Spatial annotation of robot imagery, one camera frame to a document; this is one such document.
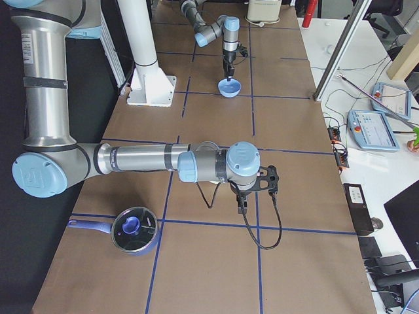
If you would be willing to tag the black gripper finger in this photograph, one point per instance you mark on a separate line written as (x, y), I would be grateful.
(229, 71)

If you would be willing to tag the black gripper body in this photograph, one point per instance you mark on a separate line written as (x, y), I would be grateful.
(229, 58)
(241, 192)

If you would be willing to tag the blue bowl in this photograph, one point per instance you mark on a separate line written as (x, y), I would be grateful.
(229, 87)

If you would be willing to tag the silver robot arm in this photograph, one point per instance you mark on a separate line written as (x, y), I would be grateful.
(225, 26)
(55, 162)

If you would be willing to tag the white appliance box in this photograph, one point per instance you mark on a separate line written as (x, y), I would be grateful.
(266, 11)

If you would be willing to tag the red cylinder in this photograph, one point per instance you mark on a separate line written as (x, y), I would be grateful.
(310, 10)

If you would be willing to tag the orange black connector strip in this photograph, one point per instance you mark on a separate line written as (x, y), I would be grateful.
(339, 150)

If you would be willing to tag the purple pot with glass lid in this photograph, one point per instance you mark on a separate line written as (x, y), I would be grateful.
(135, 231)

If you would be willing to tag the black power adapter box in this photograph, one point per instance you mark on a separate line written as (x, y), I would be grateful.
(358, 209)

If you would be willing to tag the near teach pendant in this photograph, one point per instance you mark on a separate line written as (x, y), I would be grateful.
(371, 130)

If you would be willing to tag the teach pendant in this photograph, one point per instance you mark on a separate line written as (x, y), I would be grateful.
(371, 130)
(398, 99)

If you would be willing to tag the black monitor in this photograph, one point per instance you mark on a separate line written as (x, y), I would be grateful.
(402, 211)

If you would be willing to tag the far teach pendant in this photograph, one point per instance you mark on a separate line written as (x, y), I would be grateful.
(398, 99)

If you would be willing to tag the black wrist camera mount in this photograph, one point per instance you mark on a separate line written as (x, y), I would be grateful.
(267, 179)

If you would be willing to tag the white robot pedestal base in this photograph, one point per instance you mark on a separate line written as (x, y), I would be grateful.
(150, 86)

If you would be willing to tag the aluminium frame post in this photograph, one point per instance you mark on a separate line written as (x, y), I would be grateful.
(343, 43)

